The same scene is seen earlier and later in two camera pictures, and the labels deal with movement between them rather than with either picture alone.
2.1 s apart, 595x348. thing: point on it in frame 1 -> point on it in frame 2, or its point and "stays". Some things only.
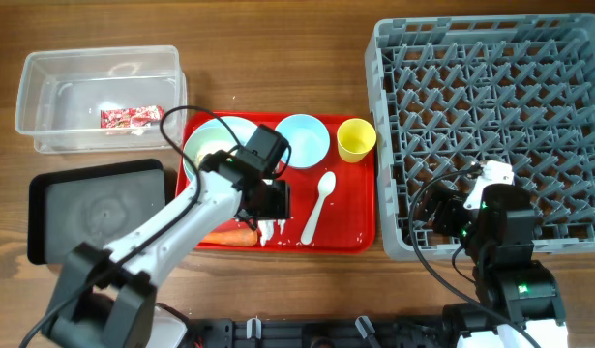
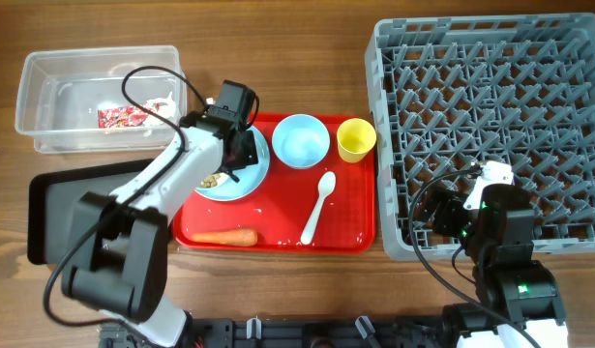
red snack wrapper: [131, 117] stays
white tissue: [266, 229] -> [164, 106]
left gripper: [267, 204] -> [241, 152]
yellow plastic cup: [355, 137] stays
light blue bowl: [308, 138] stays
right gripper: [442, 213] stays
